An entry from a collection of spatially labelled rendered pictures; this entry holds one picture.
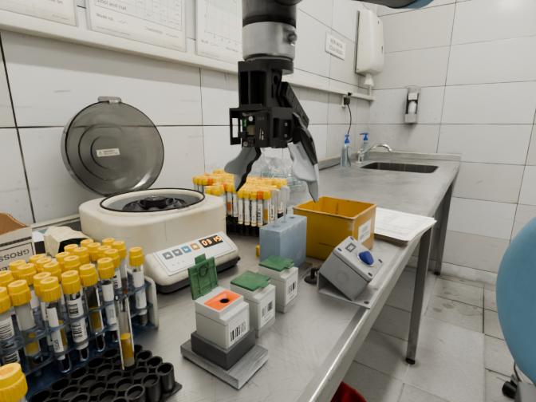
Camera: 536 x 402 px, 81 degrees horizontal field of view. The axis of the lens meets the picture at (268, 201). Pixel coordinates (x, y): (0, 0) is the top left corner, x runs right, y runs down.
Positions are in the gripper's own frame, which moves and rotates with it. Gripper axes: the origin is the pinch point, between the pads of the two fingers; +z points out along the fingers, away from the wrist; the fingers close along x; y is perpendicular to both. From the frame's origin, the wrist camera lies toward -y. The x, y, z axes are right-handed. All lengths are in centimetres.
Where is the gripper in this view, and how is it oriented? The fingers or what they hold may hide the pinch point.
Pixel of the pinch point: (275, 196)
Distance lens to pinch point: 51.7
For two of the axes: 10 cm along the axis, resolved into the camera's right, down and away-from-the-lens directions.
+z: 0.0, 9.7, 2.4
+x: 8.5, 1.3, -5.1
